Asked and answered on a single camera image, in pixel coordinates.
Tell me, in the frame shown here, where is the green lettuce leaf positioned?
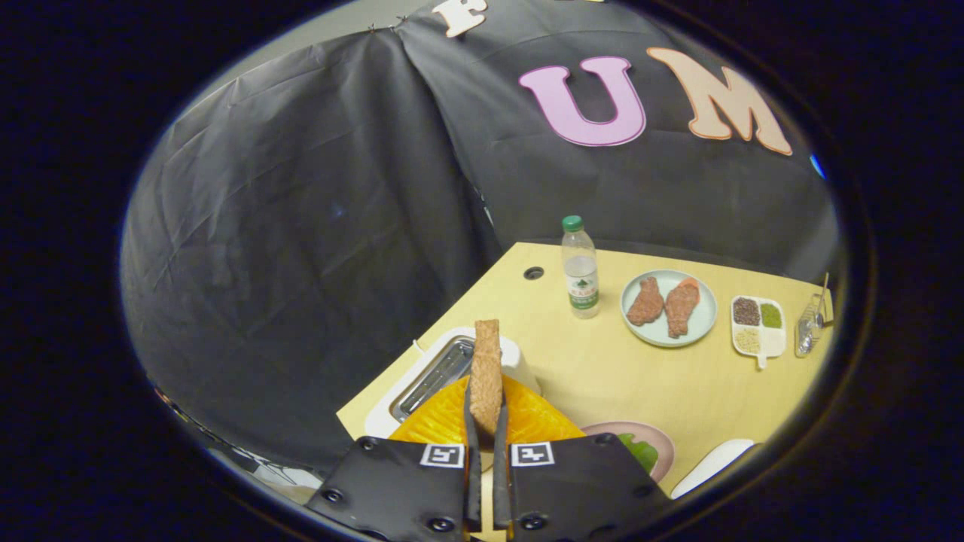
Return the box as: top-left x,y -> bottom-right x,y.
618,433 -> 660,475

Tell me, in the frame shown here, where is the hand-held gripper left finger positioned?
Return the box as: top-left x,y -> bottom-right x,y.
305,375 -> 484,542

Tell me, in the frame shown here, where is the clear water bottle green cap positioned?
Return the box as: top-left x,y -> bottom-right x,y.
560,215 -> 601,320

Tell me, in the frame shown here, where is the brown crust bread slice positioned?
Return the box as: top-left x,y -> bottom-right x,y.
468,319 -> 504,437

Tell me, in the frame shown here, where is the light blue plate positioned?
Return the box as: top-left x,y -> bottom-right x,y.
620,269 -> 718,349

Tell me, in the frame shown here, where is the pink plate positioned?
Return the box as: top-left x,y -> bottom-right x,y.
580,421 -> 676,484

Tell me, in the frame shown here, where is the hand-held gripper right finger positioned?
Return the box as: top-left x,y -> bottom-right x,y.
493,375 -> 671,542

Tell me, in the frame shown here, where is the white toaster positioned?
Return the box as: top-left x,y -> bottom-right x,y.
365,326 -> 541,439

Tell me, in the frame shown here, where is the white divided seasoning dish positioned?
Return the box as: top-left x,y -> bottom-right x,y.
731,295 -> 787,370

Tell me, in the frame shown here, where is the brown meat piece orange edge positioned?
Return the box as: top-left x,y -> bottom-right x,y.
664,278 -> 702,339

